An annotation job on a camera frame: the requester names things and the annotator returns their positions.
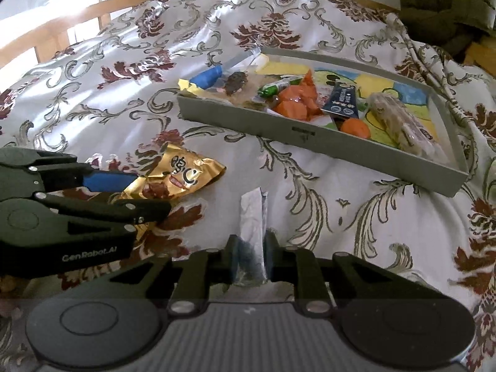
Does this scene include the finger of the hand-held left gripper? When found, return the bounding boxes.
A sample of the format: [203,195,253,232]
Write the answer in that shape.
[0,147,139,202]
[37,192,172,238]

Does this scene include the navy blue snack packet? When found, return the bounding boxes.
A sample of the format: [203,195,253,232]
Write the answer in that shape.
[323,82,363,119]

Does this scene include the orange mandarin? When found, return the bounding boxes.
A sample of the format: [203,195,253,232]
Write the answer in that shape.
[341,118,372,139]

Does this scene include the silver foil snack packet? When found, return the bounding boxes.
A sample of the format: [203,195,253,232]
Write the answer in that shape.
[232,187,269,287]

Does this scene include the orange snack bag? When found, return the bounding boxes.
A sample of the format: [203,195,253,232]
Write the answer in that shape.
[271,70,324,122]

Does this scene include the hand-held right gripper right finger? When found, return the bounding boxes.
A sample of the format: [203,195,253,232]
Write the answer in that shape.
[263,230,392,314]

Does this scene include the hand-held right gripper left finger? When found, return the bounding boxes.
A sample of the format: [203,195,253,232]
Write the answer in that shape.
[110,234,241,316]

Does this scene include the clear pack of biscuits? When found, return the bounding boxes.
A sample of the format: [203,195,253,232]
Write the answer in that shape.
[366,92,452,163]

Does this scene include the clear packet of dark snack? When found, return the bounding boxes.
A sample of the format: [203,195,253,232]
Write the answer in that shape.
[223,70,250,95]

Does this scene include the grey rectangular tray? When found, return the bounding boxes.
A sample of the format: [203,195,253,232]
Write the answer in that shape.
[177,46,469,197]

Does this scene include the colourful cartoon tray liner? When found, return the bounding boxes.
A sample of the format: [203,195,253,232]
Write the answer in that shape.
[178,54,440,146]

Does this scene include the wooden bed frame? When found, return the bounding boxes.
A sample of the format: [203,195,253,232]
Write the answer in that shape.
[0,0,496,72]

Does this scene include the olive puffer jacket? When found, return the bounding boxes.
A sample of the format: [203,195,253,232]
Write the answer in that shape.
[397,0,496,66]

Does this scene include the small green white packet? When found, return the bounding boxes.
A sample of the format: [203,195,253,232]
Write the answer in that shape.
[258,75,303,99]

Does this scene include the gold foil snack packet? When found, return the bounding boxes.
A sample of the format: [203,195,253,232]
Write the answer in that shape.
[116,143,227,241]

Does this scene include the floral patterned satin blanket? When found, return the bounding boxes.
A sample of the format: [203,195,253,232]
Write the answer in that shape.
[0,0,496,372]

